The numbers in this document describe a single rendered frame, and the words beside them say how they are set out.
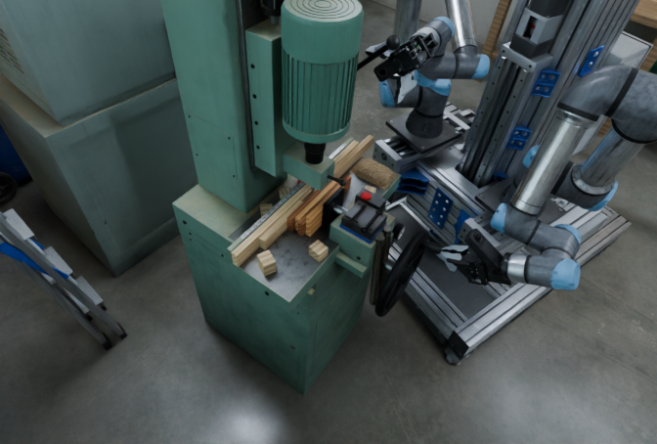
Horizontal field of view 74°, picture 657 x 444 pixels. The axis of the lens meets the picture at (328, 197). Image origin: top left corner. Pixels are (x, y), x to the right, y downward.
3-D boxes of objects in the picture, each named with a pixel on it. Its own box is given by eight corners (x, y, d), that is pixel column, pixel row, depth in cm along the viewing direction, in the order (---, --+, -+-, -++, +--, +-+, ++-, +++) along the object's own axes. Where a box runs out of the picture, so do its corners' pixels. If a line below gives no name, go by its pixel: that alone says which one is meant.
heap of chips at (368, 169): (384, 190, 141) (386, 182, 138) (348, 171, 146) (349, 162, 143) (398, 175, 146) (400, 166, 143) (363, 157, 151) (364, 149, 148)
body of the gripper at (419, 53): (407, 41, 108) (428, 24, 115) (382, 56, 115) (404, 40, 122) (422, 67, 110) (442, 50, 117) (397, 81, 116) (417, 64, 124)
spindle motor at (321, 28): (324, 155, 106) (333, 31, 83) (268, 126, 112) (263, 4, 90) (362, 120, 116) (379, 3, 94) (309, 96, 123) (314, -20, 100)
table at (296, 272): (318, 335, 112) (319, 324, 107) (230, 274, 122) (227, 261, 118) (422, 199, 147) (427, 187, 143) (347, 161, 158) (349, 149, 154)
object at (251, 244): (238, 267, 117) (236, 256, 113) (232, 263, 118) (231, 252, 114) (357, 153, 152) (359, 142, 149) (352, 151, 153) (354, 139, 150)
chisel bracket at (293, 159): (320, 195, 126) (321, 173, 119) (282, 174, 130) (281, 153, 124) (334, 181, 130) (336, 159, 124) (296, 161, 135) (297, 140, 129)
